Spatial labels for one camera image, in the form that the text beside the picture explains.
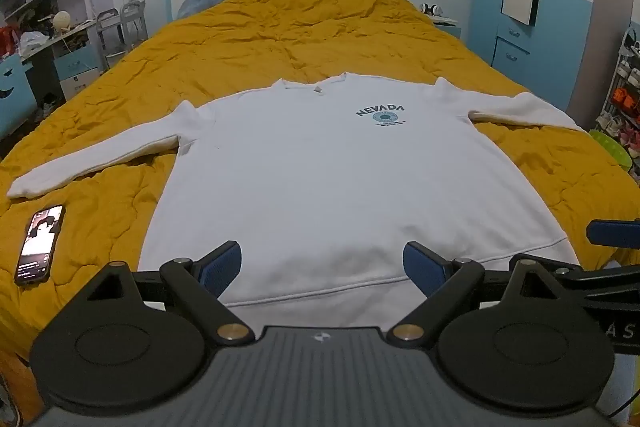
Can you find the white plastic bag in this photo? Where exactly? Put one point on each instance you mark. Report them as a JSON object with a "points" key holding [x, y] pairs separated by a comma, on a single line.
{"points": [[32, 40]]}

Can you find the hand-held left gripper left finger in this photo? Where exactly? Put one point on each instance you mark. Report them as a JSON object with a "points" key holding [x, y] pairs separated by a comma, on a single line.
{"points": [[222, 269]]}

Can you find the blue and white wardrobe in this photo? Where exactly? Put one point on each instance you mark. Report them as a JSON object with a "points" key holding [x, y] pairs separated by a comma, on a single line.
{"points": [[560, 32]]}

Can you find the shoe rack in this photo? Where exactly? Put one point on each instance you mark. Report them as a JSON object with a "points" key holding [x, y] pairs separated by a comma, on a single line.
{"points": [[622, 97]]}

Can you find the red bag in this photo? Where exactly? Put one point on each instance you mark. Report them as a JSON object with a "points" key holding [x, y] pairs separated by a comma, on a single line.
{"points": [[6, 41]]}

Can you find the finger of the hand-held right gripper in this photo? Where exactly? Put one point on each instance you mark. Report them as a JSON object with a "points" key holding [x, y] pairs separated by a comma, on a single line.
{"points": [[610, 279], [612, 231]]}

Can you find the blue nightstand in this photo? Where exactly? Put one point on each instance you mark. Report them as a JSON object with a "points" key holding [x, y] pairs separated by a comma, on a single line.
{"points": [[447, 27]]}

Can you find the black and white headphones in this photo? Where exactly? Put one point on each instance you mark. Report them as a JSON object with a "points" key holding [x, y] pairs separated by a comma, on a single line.
{"points": [[431, 9]]}

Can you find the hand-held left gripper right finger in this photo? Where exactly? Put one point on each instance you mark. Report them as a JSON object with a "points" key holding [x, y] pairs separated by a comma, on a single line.
{"points": [[424, 269]]}

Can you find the white printed sweatshirt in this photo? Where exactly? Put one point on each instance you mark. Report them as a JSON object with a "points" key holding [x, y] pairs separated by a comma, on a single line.
{"points": [[325, 182]]}

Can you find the yellow quilted blanket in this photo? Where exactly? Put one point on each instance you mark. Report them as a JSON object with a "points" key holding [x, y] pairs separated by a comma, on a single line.
{"points": [[300, 32]]}

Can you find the black smartphone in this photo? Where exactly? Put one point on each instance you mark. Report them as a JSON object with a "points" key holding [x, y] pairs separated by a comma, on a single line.
{"points": [[39, 244]]}

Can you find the round white lamp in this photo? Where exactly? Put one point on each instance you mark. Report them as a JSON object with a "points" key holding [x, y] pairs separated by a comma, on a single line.
{"points": [[62, 20]]}

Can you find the blue and white desk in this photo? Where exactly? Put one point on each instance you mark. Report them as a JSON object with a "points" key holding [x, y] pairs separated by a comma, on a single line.
{"points": [[75, 62]]}

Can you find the grey chair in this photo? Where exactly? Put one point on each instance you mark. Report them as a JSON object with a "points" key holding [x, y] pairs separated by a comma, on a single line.
{"points": [[122, 27]]}

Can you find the green plastic basin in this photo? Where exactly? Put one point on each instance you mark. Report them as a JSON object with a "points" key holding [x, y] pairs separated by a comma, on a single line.
{"points": [[612, 149]]}

